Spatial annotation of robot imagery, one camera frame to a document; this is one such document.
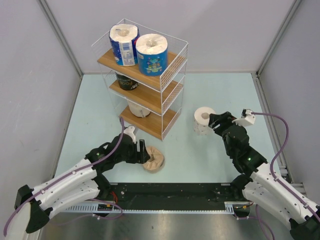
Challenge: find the brown paper roll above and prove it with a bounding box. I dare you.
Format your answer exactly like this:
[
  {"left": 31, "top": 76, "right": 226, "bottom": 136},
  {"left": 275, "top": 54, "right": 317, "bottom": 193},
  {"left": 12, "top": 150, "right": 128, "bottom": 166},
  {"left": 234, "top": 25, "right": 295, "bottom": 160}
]
[{"left": 142, "top": 146, "right": 165, "bottom": 174}]

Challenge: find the white dotted paper roll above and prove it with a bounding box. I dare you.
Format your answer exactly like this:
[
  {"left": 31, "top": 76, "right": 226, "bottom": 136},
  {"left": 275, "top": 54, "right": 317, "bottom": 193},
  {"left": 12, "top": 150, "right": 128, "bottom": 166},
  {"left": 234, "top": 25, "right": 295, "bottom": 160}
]
[{"left": 193, "top": 106, "right": 216, "bottom": 136}]

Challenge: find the beige paper roll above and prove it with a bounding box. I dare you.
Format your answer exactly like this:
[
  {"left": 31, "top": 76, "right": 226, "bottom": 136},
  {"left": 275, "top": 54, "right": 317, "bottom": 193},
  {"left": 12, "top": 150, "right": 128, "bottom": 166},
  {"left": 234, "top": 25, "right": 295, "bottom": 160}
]
[{"left": 127, "top": 100, "right": 151, "bottom": 118}]

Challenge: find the black paper roll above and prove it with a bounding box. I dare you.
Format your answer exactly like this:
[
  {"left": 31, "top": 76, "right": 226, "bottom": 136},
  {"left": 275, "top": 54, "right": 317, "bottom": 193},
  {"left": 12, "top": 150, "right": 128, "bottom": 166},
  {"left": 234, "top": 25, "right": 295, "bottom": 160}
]
[{"left": 115, "top": 72, "right": 139, "bottom": 91}]

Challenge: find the light blue paper roll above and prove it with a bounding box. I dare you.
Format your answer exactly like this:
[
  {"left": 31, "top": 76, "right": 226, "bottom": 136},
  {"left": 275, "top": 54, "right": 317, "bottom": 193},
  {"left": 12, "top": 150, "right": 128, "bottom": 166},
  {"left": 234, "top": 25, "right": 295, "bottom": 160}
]
[{"left": 135, "top": 33, "right": 168, "bottom": 77}]

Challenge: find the dark blue paper roll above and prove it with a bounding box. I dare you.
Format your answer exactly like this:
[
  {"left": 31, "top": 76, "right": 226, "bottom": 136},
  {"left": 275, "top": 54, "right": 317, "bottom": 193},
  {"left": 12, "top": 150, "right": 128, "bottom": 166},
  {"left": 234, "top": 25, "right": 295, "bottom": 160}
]
[{"left": 109, "top": 23, "right": 140, "bottom": 67}]

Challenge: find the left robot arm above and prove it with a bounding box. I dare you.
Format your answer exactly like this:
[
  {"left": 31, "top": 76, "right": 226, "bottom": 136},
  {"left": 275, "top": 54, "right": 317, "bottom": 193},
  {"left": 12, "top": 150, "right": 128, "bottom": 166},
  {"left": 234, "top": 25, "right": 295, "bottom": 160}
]
[{"left": 3, "top": 129, "right": 150, "bottom": 236}]

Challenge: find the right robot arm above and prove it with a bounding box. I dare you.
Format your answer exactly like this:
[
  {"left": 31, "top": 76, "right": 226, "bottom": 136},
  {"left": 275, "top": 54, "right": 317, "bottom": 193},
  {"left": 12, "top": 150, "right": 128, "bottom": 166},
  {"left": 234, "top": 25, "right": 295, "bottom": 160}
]
[{"left": 208, "top": 109, "right": 320, "bottom": 240}]

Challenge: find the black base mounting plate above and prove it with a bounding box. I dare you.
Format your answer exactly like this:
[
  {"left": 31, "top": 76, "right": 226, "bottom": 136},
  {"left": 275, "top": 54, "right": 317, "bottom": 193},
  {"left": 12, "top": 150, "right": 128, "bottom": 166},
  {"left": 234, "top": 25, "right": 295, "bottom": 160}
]
[{"left": 98, "top": 183, "right": 247, "bottom": 204}]

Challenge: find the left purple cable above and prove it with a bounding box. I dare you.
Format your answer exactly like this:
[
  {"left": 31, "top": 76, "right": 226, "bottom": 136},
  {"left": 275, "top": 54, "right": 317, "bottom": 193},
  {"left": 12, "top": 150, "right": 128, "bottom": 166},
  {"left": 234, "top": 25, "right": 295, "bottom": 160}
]
[{"left": 3, "top": 117, "right": 126, "bottom": 232}]

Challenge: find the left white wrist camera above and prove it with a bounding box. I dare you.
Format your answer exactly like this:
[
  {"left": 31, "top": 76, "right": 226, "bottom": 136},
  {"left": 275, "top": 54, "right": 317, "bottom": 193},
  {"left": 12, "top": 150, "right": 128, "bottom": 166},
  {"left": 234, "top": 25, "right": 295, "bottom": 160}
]
[{"left": 123, "top": 125, "right": 137, "bottom": 144}]

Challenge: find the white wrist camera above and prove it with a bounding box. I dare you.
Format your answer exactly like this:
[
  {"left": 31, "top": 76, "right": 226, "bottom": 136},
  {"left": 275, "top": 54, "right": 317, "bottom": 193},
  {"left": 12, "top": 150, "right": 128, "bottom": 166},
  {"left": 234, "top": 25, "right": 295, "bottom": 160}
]
[
  {"left": 232, "top": 109, "right": 256, "bottom": 127},
  {"left": 123, "top": 125, "right": 137, "bottom": 144}
]

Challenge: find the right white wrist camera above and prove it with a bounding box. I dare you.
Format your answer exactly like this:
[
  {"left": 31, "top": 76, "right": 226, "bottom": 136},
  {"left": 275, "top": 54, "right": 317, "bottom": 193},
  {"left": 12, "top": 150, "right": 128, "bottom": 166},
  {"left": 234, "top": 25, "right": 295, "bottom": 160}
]
[{"left": 232, "top": 109, "right": 256, "bottom": 127}]

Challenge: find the grey slotted cable duct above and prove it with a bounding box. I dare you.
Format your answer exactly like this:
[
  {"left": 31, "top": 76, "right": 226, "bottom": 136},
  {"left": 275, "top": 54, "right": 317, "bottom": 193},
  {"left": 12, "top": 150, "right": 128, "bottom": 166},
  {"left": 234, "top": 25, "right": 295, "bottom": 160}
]
[{"left": 62, "top": 201, "right": 253, "bottom": 215}]

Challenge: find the white wire wooden shelf rack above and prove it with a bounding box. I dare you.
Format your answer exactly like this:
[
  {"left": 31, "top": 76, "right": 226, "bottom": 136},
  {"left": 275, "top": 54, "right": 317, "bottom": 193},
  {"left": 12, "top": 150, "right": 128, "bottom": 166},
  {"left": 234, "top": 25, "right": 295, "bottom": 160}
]
[{"left": 91, "top": 32, "right": 189, "bottom": 140}]

